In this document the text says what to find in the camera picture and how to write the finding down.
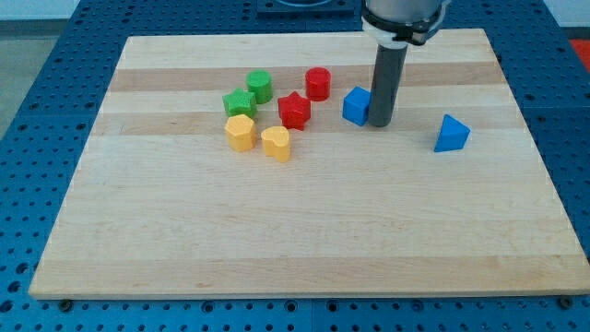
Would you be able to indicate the light wooden board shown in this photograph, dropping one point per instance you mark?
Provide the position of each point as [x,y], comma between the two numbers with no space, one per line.
[160,207]

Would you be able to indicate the blue triangle block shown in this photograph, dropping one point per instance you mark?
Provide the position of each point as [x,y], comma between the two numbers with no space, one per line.
[452,135]

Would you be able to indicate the blue cube block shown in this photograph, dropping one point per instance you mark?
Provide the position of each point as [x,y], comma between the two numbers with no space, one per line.
[356,105]

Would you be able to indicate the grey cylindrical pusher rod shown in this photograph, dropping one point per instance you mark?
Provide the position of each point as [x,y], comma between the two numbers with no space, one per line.
[387,73]

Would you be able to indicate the yellow hexagon block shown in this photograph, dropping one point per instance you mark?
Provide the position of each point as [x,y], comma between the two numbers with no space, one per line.
[241,132]

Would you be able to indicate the red star block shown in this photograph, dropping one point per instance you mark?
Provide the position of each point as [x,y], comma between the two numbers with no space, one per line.
[294,110]

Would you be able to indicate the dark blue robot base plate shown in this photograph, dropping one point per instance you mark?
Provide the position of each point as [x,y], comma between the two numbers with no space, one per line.
[304,8]

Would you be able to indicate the green cylinder block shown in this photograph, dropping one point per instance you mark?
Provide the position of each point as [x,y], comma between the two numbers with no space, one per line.
[259,82]

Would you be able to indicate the yellow heart block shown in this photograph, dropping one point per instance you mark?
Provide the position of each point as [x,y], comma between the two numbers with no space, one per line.
[276,143]

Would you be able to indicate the red cylinder block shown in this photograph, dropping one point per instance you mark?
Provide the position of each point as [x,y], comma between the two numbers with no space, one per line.
[318,84]

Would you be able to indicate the green star block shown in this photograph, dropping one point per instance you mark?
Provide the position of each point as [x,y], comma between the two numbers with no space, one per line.
[240,102]

